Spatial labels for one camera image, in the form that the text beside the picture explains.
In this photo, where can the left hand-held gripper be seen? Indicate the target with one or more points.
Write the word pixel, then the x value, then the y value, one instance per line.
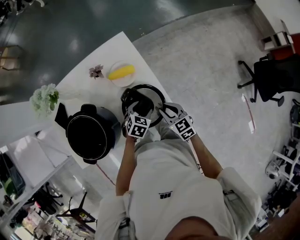
pixel 138 126

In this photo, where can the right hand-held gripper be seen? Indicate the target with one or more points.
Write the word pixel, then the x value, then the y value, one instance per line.
pixel 184 127

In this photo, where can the silver black cooker lid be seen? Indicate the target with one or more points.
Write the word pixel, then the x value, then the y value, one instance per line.
pixel 153 93

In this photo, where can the black pressure cooker pot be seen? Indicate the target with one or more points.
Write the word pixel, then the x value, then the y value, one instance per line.
pixel 86 133

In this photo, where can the person's right forearm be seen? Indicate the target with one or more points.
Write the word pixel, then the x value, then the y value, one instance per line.
pixel 206 157

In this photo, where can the person's left forearm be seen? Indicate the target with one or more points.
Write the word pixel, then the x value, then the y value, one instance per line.
pixel 125 166

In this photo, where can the person's grey trousers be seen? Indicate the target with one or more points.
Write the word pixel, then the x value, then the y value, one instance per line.
pixel 161 131

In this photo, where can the yellow corn cob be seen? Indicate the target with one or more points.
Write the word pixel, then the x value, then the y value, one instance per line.
pixel 122 72

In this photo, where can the small dried flower ornament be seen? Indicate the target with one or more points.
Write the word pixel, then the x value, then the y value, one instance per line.
pixel 96 71

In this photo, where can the white table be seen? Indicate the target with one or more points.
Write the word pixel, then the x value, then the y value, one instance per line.
pixel 110 49

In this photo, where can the person's white shirt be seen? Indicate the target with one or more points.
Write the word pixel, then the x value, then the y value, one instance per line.
pixel 175 187

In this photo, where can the black cloth pouch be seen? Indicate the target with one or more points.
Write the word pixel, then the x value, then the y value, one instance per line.
pixel 60 116

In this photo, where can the white flower bouquet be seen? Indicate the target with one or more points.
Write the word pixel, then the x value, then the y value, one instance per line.
pixel 44 100

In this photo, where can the black office chair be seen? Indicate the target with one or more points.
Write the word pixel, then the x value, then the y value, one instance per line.
pixel 274 79

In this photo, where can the white metal shelf rack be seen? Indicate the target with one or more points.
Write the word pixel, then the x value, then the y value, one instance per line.
pixel 30 168

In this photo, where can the dark kitchen appliance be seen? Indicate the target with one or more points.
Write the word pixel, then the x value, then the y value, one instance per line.
pixel 11 178

